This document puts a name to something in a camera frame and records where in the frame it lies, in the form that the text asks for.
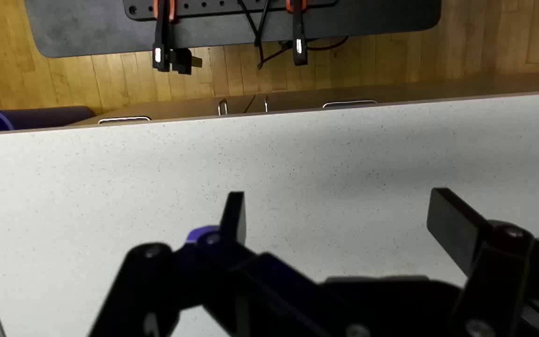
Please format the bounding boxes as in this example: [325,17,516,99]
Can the left orange black clamp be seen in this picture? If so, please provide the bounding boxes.
[151,0,202,75]

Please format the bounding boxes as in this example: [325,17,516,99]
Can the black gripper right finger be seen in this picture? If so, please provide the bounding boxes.
[426,187,539,337]

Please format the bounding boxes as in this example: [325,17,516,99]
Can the right metal drawer handle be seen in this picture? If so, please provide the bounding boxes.
[320,99,378,110]

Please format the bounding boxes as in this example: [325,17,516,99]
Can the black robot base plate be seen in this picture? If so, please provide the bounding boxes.
[121,0,340,22]

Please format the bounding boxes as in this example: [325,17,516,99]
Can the orange black clamp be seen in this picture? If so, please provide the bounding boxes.
[151,0,202,75]
[284,0,308,65]

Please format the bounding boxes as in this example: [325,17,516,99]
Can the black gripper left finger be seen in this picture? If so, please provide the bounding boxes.
[87,191,321,337]

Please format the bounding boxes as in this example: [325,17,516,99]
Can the left metal drawer handle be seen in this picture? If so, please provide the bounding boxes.
[97,114,151,125]

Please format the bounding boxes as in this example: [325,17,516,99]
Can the right orange black clamp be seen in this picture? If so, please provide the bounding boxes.
[284,0,308,65]

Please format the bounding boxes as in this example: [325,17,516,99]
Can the black cable on floor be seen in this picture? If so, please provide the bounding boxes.
[237,0,351,71]

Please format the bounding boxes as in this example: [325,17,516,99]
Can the metal drawer handle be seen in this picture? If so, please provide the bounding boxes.
[97,114,151,125]
[320,99,378,110]

